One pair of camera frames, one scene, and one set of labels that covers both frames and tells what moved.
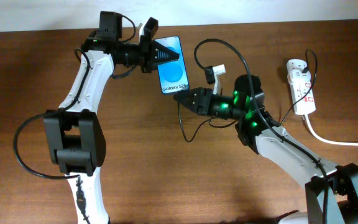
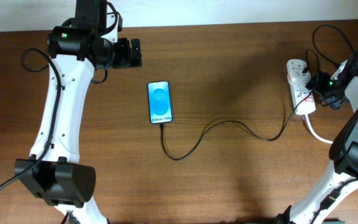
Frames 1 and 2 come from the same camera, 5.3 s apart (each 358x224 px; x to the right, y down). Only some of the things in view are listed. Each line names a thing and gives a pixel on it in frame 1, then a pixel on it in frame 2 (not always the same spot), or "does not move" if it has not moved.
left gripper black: [148, 48] -> [125, 60]
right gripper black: [202, 106] -> [333, 101]
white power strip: [302, 89] does not move
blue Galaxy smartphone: [173, 77] -> [160, 102]
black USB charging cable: [234, 122] -> [248, 127]
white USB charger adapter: [297, 77] does not move
